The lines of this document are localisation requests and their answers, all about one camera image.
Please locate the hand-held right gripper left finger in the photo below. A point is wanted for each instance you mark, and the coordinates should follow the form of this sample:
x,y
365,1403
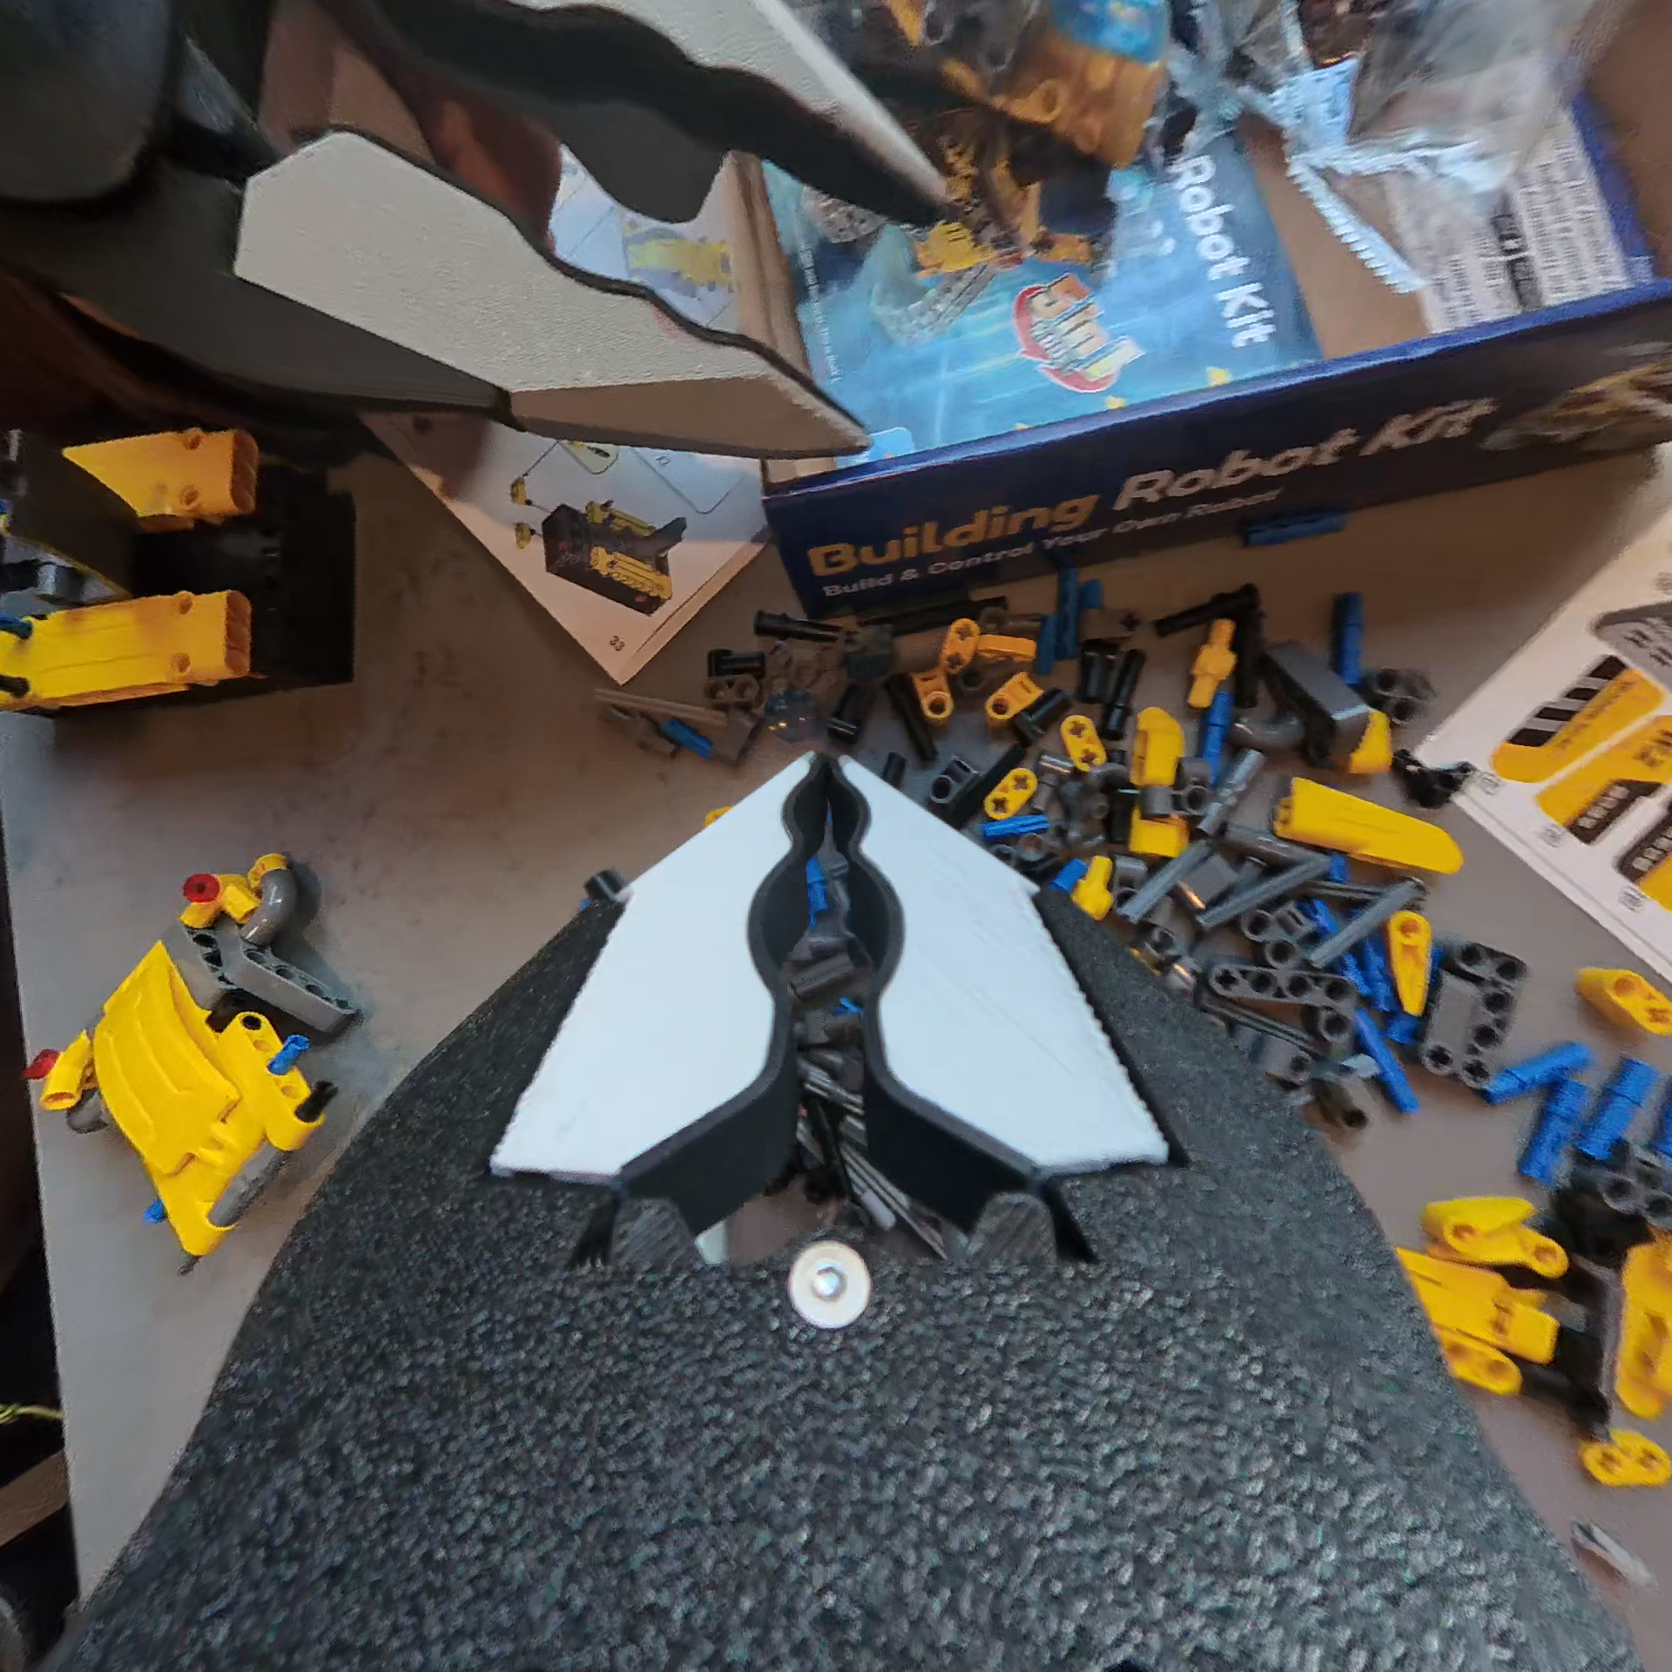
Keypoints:
x,y
654,1031

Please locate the open instruction booklet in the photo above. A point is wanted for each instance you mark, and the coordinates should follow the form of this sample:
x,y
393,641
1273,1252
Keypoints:
x,y
614,547

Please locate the grey desk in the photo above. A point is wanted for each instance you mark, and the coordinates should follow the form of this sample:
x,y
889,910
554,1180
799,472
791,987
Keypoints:
x,y
457,810

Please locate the pile of small building pieces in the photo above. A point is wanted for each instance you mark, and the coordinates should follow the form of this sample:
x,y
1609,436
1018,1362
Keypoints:
x,y
1241,888

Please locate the yellow black sticker sheet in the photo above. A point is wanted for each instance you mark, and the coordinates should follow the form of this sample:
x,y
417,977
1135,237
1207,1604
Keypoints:
x,y
1581,745

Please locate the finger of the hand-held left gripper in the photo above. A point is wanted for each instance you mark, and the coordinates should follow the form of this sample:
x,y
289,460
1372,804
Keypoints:
x,y
849,92
457,287

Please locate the yellow panel vehicle assembly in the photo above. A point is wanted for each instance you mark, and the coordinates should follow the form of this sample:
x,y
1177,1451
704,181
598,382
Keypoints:
x,y
184,1097

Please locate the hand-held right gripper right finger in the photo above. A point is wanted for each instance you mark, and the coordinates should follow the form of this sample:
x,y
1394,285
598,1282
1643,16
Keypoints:
x,y
1006,1031

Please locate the cardboard kit box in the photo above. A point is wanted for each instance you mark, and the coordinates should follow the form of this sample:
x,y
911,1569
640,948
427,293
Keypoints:
x,y
1175,484

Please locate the black base yellow panel assembly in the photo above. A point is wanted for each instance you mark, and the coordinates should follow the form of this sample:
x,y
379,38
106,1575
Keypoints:
x,y
130,639

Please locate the crumpled clear plastic bags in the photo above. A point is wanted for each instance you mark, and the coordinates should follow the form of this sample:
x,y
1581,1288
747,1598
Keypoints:
x,y
1307,118

